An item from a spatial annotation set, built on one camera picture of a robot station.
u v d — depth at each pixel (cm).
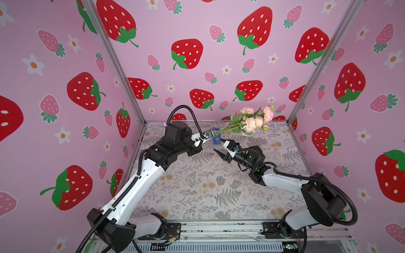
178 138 53
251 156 62
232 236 73
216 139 107
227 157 70
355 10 69
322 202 44
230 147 63
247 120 66
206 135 58
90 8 68
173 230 73
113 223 37
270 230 74
